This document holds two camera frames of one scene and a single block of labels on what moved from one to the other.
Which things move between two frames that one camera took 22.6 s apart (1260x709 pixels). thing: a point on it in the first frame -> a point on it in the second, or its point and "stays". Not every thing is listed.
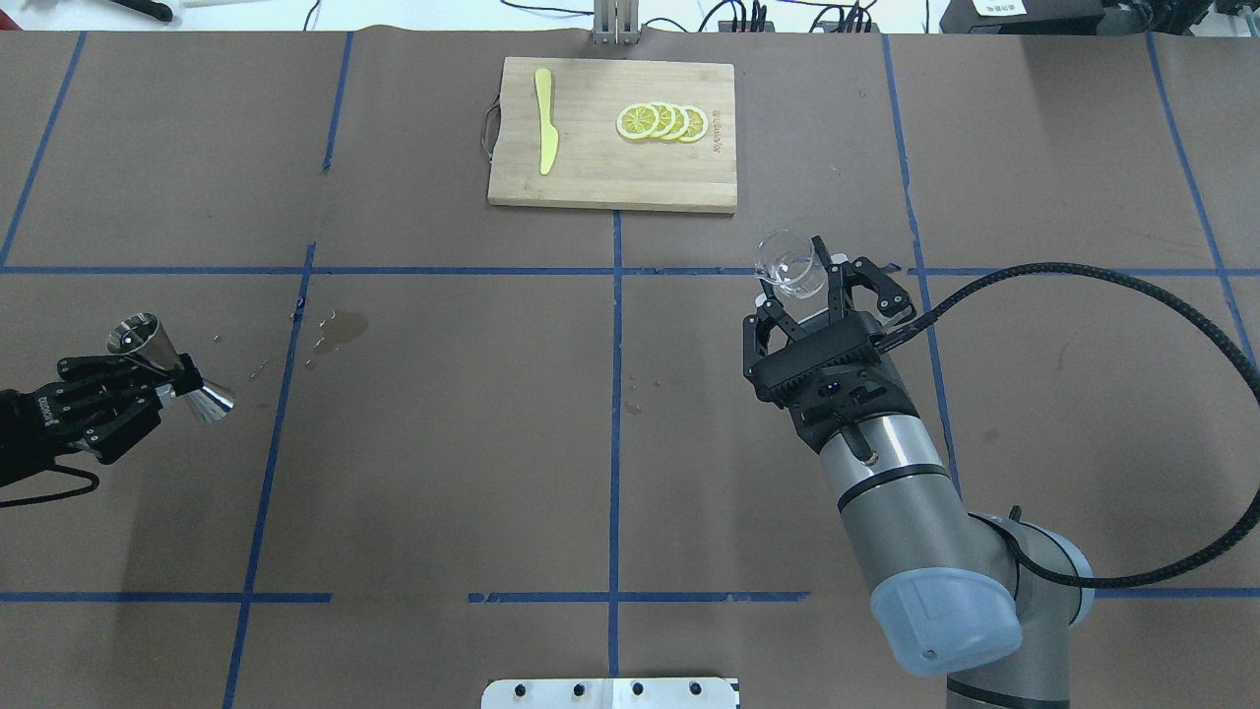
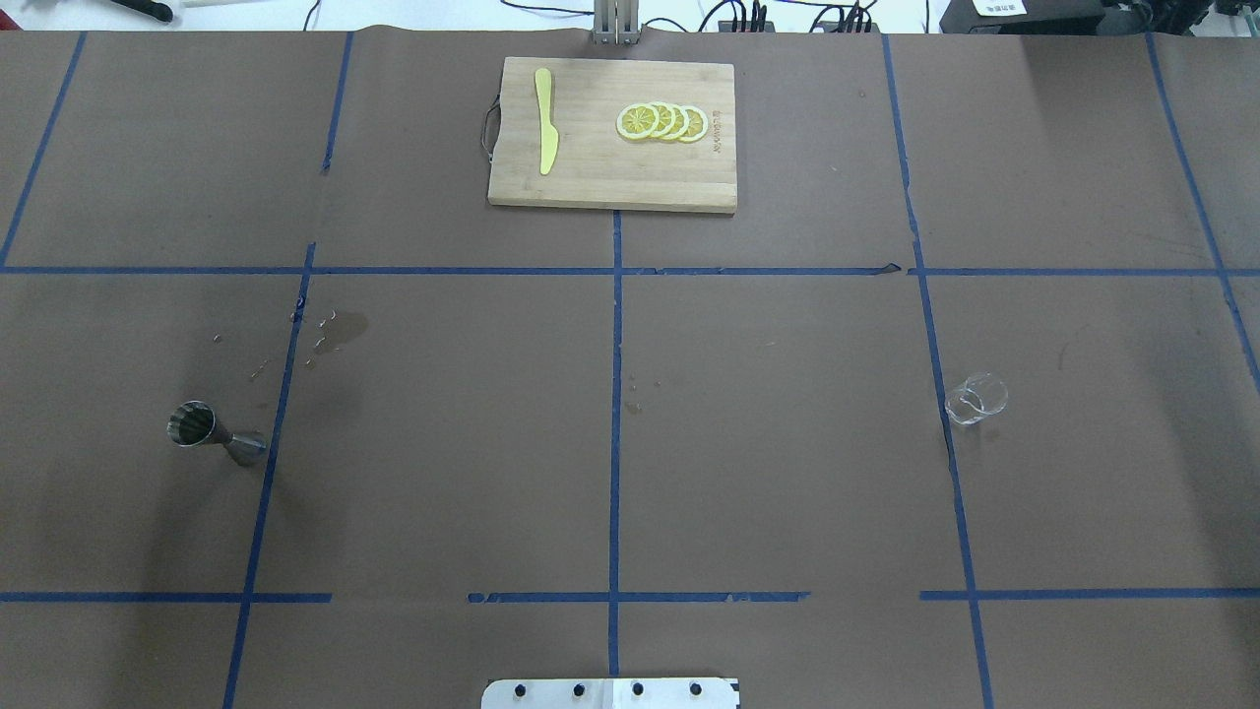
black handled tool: x=148 y=8 stays
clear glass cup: x=789 y=261 -> x=982 y=394
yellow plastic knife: x=549 y=139 stays
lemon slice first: x=637 y=121 stays
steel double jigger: x=142 y=336 -> x=194 y=423
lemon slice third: x=681 y=121 stays
